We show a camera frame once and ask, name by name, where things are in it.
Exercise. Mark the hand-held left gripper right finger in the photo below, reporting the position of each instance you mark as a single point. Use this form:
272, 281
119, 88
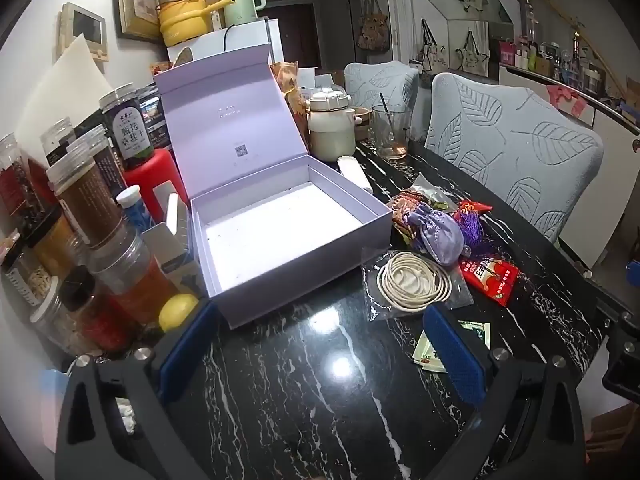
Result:
455, 360

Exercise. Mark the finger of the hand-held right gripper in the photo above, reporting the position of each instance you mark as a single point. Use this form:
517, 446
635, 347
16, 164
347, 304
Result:
633, 269
625, 355

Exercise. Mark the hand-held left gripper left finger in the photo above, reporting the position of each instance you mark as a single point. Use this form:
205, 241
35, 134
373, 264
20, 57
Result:
187, 355

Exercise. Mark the red white snack packet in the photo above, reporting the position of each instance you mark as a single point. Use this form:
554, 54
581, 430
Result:
492, 275

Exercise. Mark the lavender gift box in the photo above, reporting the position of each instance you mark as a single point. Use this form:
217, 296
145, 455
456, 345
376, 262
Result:
280, 230

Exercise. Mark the patterned orange pouch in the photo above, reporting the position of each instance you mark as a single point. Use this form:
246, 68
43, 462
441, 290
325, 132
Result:
402, 210

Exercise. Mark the lemon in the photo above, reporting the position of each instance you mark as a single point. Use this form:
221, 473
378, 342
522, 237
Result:
177, 310

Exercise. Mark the orange liquid jar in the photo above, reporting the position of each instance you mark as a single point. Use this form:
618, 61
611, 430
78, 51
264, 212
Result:
130, 285

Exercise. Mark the black-lid jar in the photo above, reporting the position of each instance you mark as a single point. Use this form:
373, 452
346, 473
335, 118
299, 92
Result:
95, 320

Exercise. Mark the slim white box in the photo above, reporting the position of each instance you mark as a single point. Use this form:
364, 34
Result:
172, 215

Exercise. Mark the blue tube with white cap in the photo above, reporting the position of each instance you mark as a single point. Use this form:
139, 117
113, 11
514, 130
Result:
135, 210

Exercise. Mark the large leaf-pattern chair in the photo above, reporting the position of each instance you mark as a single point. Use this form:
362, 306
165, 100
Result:
515, 145

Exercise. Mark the yellow content jar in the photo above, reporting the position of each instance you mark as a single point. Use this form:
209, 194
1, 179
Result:
52, 245

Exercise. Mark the brown powder jar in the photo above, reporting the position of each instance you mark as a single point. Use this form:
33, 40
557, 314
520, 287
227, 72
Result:
87, 205

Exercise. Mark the red container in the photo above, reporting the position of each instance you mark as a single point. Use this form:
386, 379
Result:
155, 175

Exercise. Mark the pink cloth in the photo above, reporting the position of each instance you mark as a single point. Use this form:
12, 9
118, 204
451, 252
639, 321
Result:
565, 97

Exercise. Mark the dark-label clear jar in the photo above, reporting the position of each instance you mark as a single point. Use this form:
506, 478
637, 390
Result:
107, 165

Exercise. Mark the long white box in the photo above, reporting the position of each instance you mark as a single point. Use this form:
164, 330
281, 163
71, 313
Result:
356, 172

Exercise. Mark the row of bottles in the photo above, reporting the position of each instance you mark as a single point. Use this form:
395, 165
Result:
550, 57

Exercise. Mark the dark jar with label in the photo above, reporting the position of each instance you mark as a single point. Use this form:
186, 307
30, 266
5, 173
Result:
127, 135

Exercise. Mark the drinking glass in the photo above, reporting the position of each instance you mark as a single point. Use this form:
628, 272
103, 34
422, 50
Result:
390, 135

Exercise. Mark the black boxes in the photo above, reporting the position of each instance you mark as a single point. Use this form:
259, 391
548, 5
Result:
150, 120

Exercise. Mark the red content jar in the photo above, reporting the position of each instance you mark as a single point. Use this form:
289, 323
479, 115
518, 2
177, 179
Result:
20, 185

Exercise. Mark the small clear-lid jar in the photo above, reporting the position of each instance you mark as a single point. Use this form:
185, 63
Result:
57, 140

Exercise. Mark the cream ceramic jar with lid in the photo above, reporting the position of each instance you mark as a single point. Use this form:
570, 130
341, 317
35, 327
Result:
330, 135

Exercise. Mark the brown wooden bowl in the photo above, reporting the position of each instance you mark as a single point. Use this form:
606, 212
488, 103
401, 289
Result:
363, 117

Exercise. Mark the dark drinking straw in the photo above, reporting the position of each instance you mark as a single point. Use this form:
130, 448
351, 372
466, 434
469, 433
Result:
382, 105

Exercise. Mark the wide canvas tote bag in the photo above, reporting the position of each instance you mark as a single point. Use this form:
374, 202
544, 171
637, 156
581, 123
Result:
472, 57

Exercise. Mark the small leaf-pattern chair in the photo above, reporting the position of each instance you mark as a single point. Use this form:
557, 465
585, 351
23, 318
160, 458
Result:
380, 85

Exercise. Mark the orange snack bags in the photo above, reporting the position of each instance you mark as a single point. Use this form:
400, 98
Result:
292, 90

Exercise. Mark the red snack pack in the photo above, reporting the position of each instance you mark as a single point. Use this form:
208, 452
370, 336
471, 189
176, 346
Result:
160, 69

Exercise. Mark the white foam board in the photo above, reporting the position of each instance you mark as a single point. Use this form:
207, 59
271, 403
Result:
60, 95

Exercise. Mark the small canvas tote bag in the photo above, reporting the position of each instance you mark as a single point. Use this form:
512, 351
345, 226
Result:
432, 55

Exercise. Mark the woven fan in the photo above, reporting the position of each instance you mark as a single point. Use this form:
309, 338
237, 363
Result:
182, 57

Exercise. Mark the white carton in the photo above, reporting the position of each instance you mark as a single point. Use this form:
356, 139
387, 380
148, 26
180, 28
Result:
315, 77

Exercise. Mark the white mini fridge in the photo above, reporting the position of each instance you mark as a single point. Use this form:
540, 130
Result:
250, 40

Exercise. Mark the yellow pot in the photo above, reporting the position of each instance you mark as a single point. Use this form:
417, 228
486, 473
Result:
182, 20

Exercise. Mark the dark brown door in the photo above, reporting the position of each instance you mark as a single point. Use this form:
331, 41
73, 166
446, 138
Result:
300, 35

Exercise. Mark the brown patterned bag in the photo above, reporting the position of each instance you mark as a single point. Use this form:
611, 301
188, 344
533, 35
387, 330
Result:
374, 30

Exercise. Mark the green electric kettle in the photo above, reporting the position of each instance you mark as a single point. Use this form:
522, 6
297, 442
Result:
240, 5

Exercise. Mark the beige wall panel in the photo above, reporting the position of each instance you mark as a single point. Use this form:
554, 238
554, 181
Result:
82, 27

